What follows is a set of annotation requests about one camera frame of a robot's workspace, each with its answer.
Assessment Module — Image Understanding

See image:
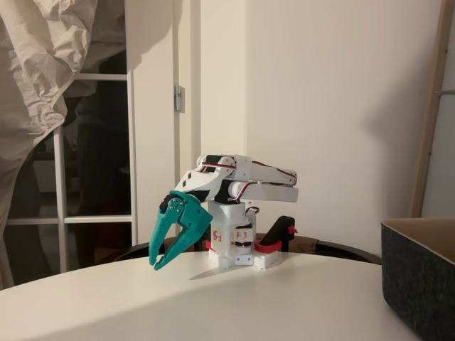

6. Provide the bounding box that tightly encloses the dark grey felt box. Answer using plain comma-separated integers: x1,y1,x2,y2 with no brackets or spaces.
380,217,455,341

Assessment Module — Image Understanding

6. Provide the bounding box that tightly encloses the white glazed door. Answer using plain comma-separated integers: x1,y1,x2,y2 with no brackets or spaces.
5,0,176,285

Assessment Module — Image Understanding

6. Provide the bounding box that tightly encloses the beige crumpled curtain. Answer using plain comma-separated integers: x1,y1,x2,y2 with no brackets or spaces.
0,0,127,291

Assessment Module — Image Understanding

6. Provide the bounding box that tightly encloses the wooden framed translucent screen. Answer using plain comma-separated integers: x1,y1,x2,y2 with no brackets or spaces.
407,0,455,220

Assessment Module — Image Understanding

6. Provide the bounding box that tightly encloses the metal door hinge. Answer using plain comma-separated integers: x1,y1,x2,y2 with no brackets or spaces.
173,85,186,114

